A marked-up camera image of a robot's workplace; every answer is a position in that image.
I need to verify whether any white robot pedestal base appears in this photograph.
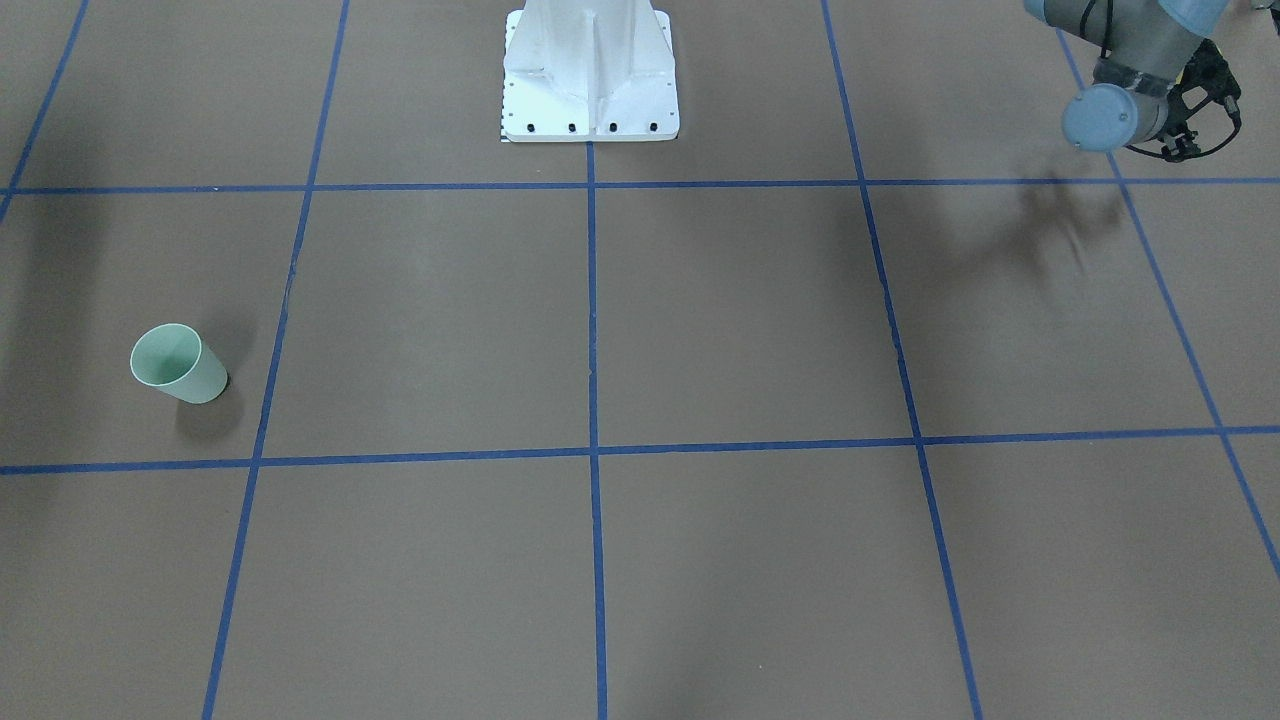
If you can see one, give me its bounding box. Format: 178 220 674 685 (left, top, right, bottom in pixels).
500 1 681 143

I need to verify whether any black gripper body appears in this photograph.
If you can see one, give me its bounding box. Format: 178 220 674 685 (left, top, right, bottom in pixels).
1130 40 1243 163

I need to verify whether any green plastic cup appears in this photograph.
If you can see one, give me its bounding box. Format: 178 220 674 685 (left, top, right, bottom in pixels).
129 323 230 405

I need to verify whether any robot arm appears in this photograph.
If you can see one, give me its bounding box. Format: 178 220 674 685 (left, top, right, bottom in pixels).
1023 1 1243 163

